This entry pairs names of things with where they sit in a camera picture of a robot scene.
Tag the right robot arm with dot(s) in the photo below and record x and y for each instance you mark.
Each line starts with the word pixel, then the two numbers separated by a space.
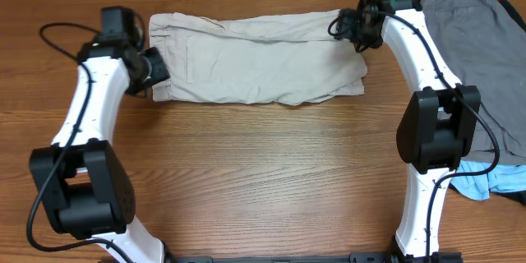
pixel 436 130

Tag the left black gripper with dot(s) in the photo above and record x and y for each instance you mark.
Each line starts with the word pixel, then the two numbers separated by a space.
pixel 160 71

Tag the light blue garment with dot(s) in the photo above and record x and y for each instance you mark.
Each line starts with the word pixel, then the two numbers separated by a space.
pixel 485 181

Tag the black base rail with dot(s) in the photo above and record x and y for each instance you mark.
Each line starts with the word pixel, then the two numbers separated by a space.
pixel 279 259

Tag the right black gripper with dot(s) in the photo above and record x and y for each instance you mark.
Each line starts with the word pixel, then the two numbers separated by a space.
pixel 343 31

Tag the beige shorts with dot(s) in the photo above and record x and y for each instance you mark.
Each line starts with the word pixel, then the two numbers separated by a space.
pixel 287 59

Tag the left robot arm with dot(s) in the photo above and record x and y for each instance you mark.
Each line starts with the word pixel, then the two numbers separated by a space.
pixel 85 196

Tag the grey shorts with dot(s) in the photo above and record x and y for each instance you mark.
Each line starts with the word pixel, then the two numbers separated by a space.
pixel 483 46

